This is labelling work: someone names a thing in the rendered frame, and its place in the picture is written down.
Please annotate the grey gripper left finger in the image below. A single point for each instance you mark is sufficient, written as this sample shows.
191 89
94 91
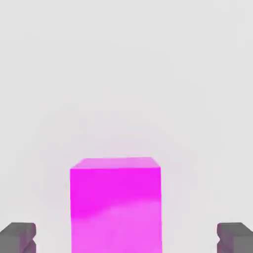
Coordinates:
15 239

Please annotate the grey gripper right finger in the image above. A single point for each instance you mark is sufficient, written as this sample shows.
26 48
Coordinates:
237 239

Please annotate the small magenta cube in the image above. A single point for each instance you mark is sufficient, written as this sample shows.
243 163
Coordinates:
115 207

